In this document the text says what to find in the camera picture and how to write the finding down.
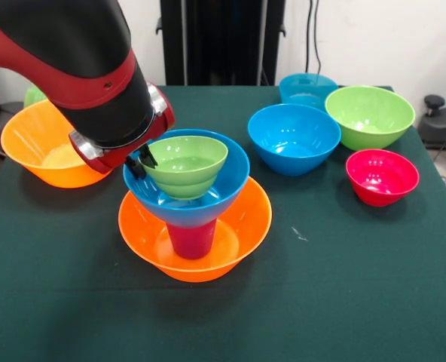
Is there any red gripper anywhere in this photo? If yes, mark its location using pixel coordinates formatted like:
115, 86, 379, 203
68, 81, 176, 180

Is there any small green plastic bowl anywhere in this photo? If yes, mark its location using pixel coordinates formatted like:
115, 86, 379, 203
138, 135, 230, 201

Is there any purple plastic cup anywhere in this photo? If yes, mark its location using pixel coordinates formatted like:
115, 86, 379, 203
165, 219, 217, 260

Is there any blue plastic bowl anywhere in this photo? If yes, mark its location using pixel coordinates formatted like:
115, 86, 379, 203
123, 128, 251, 229
247, 103, 342, 177

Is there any large orange plastic bowl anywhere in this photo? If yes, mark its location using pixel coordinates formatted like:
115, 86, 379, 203
0, 100, 113, 189
118, 176, 273, 284

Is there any green plastic cup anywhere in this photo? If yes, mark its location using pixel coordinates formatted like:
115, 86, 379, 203
23, 84, 49, 109

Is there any small translucent blue bowl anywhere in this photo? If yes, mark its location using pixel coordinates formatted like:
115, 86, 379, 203
278, 72, 339, 112

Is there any large green plastic bowl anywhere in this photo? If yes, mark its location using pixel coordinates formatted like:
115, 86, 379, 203
324, 85, 417, 151

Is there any dark green table cloth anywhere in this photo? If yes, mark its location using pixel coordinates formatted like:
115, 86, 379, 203
0, 84, 446, 362

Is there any small pink plastic bowl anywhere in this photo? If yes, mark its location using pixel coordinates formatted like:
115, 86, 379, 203
345, 149, 420, 208

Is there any black stand base with knob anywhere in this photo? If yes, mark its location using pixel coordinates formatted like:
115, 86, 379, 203
418, 94, 446, 152

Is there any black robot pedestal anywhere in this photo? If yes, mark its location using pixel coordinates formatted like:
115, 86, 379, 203
155, 0, 287, 87

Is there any black hanging cable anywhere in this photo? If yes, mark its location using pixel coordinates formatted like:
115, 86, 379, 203
307, 0, 322, 76

